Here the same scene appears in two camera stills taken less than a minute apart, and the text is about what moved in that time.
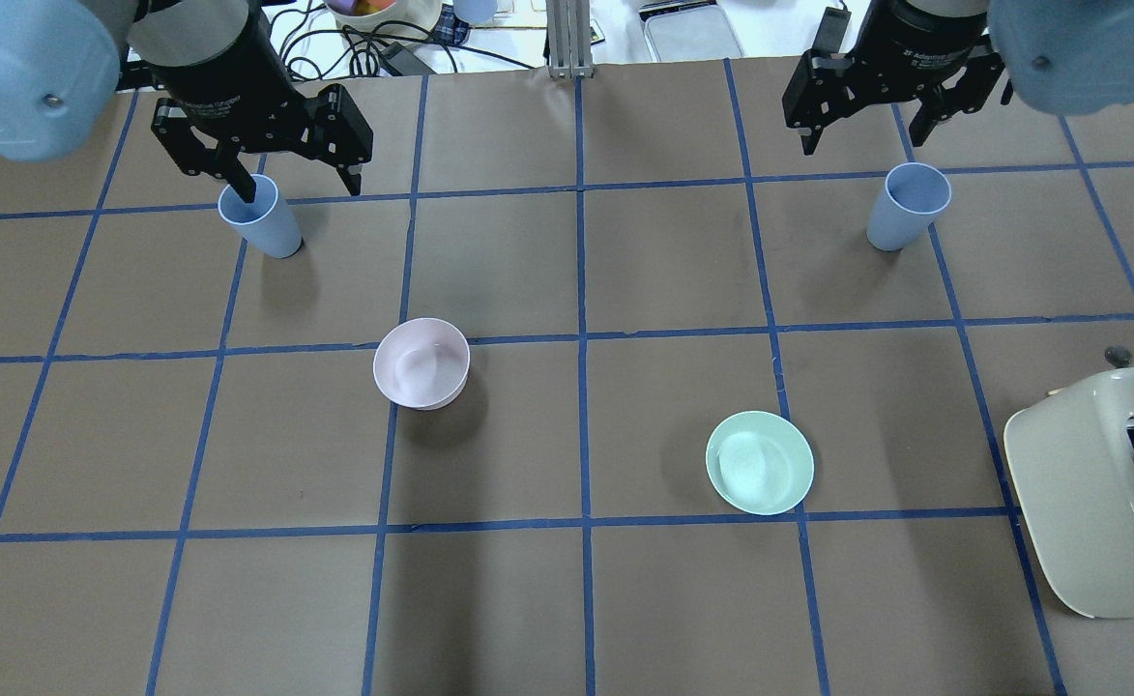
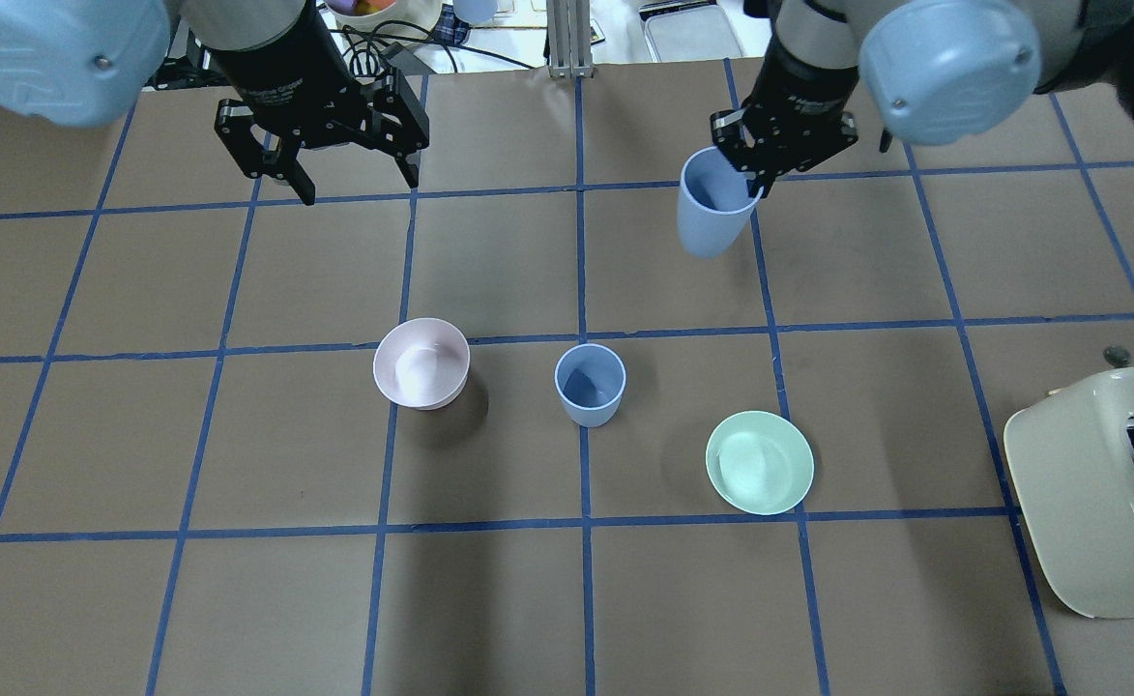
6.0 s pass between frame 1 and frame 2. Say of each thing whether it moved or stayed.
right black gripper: moved
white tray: stayed
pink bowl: stayed
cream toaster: stayed
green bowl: stayed
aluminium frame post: stayed
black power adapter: stayed
